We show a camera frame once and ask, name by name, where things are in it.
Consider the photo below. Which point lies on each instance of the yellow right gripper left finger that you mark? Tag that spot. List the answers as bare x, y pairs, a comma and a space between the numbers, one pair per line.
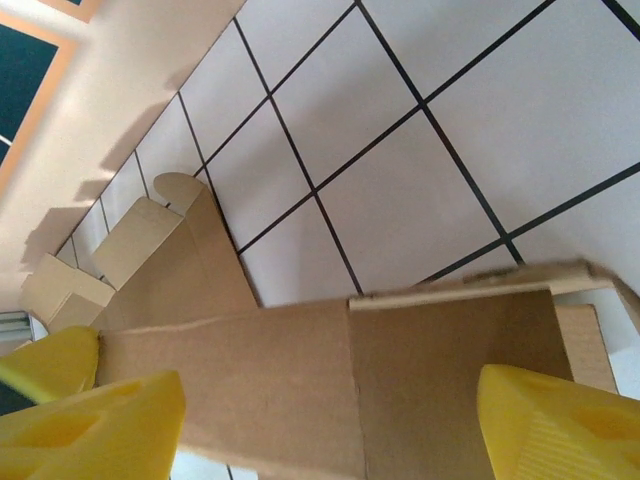
100, 430

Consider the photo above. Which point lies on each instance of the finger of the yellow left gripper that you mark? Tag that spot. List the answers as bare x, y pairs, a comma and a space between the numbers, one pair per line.
55, 360

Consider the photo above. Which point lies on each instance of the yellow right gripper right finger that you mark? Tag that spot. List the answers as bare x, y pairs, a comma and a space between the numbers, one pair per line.
550, 430

